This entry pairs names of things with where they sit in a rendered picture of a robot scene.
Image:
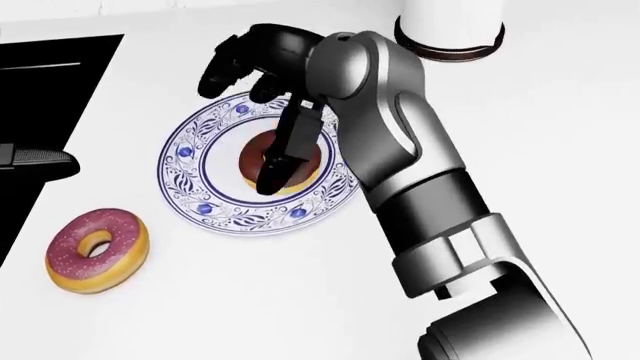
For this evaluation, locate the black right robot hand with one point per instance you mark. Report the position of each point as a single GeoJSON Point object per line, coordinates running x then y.
{"type": "Point", "coordinates": [280, 45]}

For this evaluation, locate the chocolate glazed donut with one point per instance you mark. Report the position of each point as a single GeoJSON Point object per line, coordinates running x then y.
{"type": "Point", "coordinates": [252, 161]}

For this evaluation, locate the blue floral patterned plate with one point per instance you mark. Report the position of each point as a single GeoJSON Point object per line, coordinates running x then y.
{"type": "Point", "coordinates": [200, 168]}

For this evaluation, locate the white cylinder with brown base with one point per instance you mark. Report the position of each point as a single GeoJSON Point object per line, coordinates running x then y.
{"type": "Point", "coordinates": [450, 26]}

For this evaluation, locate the pink sprinkled donut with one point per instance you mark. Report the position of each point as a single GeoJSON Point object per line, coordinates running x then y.
{"type": "Point", "coordinates": [97, 250]}

